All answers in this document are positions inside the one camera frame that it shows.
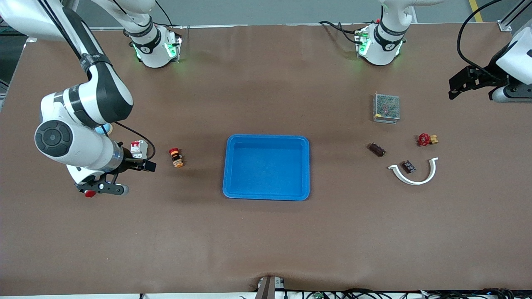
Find white red circuit breaker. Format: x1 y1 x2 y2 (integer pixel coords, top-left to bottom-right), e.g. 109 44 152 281
131 140 148 161

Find metal mesh power supply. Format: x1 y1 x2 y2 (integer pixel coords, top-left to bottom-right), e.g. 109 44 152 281
373 93 401 124

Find white half-round pipe clamp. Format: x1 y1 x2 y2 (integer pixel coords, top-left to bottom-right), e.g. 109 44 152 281
388 157 439 186

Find blue plastic tray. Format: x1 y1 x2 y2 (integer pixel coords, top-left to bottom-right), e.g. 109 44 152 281
222 134 310 201

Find brown table mat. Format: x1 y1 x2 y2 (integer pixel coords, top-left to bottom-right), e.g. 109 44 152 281
0 23 532 296

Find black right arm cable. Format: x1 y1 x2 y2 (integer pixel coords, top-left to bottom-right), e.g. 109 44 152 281
37 0 156 162

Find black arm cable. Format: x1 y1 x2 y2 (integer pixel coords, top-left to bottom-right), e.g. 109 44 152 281
456 0 495 79
37 0 156 162

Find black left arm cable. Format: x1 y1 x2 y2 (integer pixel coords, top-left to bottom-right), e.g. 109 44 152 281
456 0 495 79

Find aluminium frame post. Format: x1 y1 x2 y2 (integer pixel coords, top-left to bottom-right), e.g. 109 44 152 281
498 0 532 32

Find black arm base cables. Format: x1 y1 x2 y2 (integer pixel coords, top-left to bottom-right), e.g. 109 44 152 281
318 20 363 44

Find dark camera mount bracket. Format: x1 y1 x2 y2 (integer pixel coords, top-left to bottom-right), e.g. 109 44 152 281
254 275 286 299

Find silver table edge rail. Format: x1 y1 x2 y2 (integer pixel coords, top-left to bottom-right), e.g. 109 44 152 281
91 24 377 31

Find black cable bundle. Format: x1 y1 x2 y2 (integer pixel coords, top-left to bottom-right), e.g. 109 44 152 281
239 288 516 299

